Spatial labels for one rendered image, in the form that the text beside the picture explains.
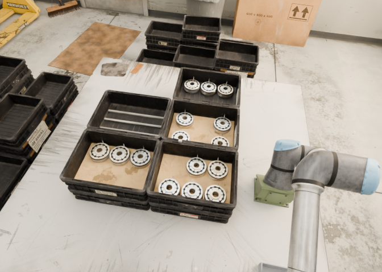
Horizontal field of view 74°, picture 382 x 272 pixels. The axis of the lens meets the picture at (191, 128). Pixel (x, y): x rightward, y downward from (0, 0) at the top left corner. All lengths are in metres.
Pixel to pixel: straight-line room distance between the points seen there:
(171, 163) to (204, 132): 0.28
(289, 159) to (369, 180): 0.45
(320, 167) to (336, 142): 2.01
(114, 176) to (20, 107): 1.26
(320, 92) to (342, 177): 2.49
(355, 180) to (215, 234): 0.70
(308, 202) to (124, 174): 0.85
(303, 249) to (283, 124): 1.09
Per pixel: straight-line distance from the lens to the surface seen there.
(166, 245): 1.31
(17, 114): 2.33
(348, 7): 4.25
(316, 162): 0.88
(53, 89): 2.60
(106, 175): 1.34
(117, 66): 2.11
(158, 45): 2.94
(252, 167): 1.53
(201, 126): 1.48
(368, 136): 3.13
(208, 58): 2.74
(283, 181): 1.31
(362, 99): 3.52
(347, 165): 0.90
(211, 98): 1.64
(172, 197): 1.13
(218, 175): 1.27
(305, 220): 0.85
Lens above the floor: 1.97
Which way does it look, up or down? 51 degrees down
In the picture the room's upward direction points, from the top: 4 degrees clockwise
